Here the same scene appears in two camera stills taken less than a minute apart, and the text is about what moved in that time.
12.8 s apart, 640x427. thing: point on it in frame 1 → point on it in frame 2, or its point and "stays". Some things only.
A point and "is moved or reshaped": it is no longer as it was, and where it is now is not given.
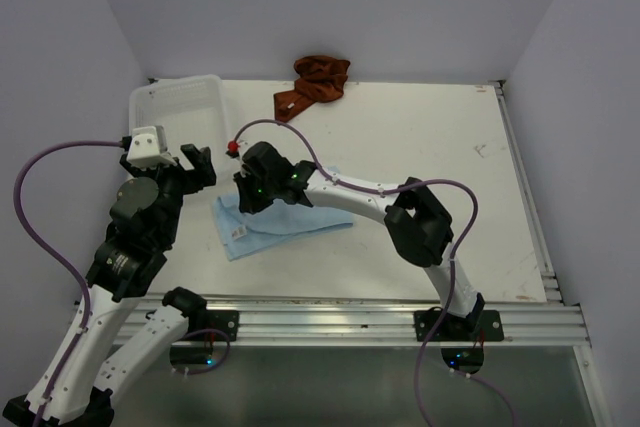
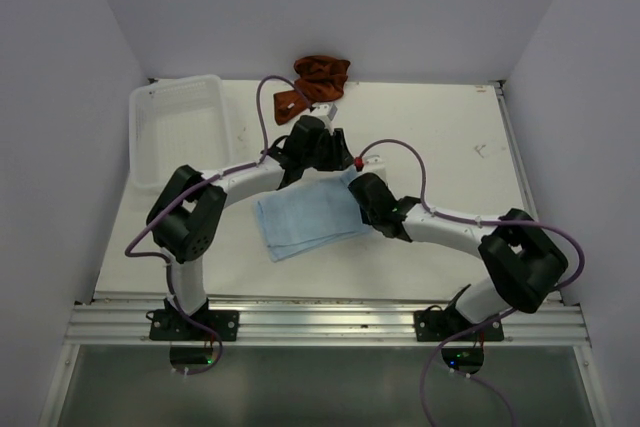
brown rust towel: x=319 y=79 stays
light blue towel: x=235 y=229 is moved or reshaped
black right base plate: x=480 y=326 stays
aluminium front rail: x=384 y=320 stays
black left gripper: x=201 y=174 → x=339 y=157
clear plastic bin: x=191 y=110 stays
